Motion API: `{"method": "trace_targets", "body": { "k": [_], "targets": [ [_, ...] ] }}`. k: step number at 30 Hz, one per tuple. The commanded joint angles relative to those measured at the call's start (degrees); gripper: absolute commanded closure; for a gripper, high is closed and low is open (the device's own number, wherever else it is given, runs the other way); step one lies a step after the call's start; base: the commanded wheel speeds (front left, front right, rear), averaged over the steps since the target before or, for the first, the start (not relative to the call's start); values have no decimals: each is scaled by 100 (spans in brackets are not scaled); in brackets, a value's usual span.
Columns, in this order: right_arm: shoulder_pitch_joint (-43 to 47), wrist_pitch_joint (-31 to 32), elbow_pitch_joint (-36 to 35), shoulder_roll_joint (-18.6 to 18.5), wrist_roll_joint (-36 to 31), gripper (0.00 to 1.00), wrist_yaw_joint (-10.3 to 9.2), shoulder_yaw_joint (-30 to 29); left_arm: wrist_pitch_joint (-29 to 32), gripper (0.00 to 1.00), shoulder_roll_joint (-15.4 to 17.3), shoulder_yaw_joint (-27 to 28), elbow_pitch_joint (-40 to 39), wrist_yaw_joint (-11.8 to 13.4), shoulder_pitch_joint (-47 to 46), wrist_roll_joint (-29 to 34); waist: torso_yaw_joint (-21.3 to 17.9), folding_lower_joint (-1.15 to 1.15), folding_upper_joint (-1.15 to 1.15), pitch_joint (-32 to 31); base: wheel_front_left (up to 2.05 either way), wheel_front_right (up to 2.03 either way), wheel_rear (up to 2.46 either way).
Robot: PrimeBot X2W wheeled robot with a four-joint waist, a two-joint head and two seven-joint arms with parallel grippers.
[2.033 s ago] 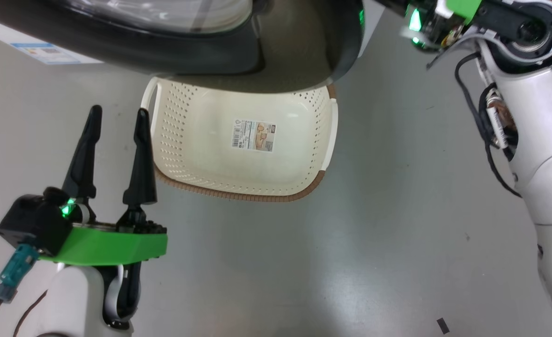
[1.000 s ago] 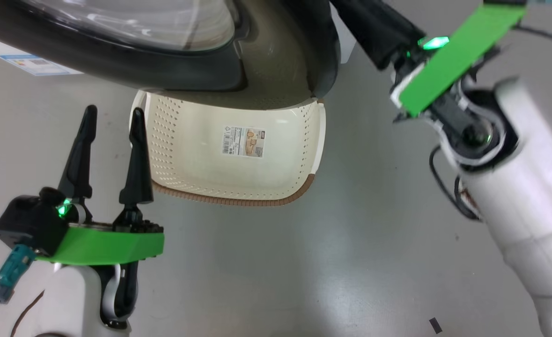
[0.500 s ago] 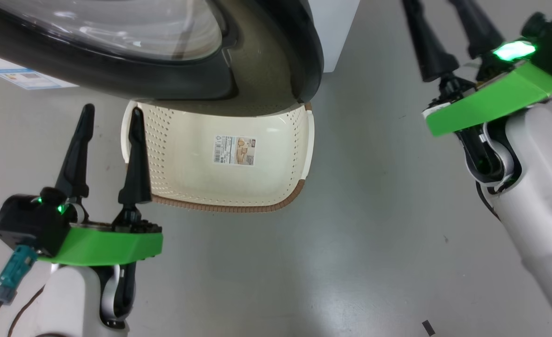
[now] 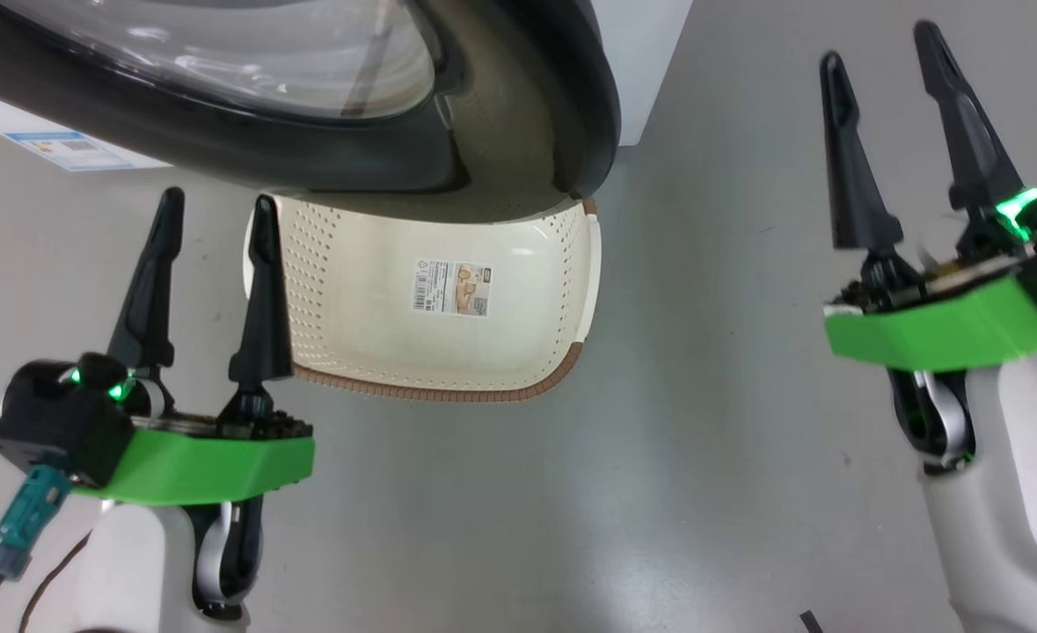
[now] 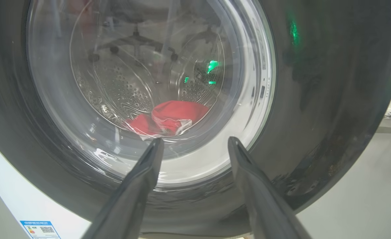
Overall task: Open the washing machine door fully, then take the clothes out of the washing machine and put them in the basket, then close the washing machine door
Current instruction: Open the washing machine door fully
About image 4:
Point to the white washing machine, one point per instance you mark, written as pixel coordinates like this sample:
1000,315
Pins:
646,61

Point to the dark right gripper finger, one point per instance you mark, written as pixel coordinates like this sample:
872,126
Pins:
967,149
852,185

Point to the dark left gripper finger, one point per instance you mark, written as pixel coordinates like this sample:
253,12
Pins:
150,299
265,316

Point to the cream perforated laundry basket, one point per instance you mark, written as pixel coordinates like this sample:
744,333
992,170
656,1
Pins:
377,343

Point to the blue energy label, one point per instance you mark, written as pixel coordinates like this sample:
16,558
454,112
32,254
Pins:
74,151

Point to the paper basket label sticker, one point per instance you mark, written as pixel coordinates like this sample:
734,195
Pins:
450,287

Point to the black glass washing machine door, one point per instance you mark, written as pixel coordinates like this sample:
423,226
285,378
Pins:
219,132

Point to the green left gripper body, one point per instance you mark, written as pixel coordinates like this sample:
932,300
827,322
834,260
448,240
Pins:
193,462

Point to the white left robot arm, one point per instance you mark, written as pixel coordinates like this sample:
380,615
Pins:
140,571

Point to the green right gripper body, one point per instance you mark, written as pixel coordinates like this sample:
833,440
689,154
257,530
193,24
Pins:
940,330

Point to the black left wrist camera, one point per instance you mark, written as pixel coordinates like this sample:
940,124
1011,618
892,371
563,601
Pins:
56,422

